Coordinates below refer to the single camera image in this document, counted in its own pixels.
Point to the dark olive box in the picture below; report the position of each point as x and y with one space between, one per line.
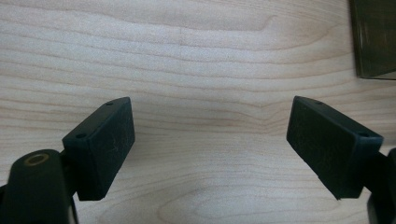
373 37

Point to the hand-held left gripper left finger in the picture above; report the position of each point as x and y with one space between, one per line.
99 149

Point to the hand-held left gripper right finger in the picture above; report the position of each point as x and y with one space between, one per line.
327 146

